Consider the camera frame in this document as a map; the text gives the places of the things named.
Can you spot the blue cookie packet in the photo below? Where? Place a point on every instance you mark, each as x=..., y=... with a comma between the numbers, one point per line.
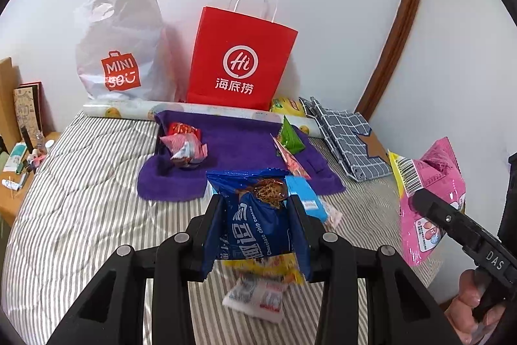
x=250, y=215

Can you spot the pale pink peach snack packet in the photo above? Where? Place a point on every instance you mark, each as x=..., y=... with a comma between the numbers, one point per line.
x=332, y=213

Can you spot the small white sachet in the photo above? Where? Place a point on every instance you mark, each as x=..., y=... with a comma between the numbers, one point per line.
x=254, y=298

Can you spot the pink cartoon snack packet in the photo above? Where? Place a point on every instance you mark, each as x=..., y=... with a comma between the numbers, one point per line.
x=436, y=175

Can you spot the patterned notebook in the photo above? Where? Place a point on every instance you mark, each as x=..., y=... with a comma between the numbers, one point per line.
x=26, y=110

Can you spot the red snack packet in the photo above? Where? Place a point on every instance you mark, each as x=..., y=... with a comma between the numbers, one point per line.
x=181, y=128

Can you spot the red paper bag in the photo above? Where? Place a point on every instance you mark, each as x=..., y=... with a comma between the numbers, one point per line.
x=238, y=46

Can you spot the white plastic shopping bag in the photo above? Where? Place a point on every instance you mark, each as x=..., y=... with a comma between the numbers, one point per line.
x=121, y=29

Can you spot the grey checked cloth with star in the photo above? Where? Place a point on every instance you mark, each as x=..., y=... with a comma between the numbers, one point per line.
x=343, y=135

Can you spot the striped mattress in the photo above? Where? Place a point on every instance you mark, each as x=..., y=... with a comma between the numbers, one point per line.
x=80, y=175

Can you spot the pink snack packet clear window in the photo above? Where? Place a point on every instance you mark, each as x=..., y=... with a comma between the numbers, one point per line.
x=177, y=145

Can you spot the small red-pink snack packet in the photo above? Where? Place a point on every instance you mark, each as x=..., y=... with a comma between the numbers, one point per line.
x=295, y=165

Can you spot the green snack packet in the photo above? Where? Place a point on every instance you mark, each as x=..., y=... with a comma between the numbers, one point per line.
x=291, y=139

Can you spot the person's right hand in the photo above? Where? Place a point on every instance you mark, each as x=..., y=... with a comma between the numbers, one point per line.
x=464, y=312

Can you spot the yellow drink pack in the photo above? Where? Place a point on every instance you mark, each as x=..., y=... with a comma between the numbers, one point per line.
x=289, y=106

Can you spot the yellow snack packet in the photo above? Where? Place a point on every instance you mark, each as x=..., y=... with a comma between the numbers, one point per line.
x=266, y=268

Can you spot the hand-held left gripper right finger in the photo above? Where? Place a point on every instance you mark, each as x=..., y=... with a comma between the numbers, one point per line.
x=301, y=240

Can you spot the wooden headboard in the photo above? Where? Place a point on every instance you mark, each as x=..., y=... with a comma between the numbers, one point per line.
x=8, y=98

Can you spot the white tube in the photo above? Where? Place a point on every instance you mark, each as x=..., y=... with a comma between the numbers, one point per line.
x=9, y=183

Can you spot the printed paper roll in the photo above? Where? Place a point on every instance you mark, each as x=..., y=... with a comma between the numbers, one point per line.
x=121, y=110

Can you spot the blue tissue pack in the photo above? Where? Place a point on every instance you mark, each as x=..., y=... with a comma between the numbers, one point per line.
x=307, y=195

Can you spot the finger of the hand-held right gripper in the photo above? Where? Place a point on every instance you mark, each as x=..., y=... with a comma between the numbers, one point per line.
x=444, y=217

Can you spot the brown wooden door frame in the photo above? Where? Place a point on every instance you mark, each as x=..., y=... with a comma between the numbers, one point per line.
x=404, y=5

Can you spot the clear glass bottle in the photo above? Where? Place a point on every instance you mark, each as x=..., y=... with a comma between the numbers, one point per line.
x=39, y=141

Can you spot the white jar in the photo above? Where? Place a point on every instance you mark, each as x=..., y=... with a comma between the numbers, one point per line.
x=49, y=143

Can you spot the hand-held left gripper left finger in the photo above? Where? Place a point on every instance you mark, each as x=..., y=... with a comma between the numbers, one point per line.
x=214, y=240

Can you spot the purple towel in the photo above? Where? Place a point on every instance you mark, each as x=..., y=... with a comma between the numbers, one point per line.
x=238, y=143

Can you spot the teal and white box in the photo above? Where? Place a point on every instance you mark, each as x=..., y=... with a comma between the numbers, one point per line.
x=14, y=157

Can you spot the cluster of small cosmetics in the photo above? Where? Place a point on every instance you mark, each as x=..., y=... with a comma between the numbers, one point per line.
x=34, y=163

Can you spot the wooden nightstand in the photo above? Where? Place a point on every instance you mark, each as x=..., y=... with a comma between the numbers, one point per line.
x=12, y=203

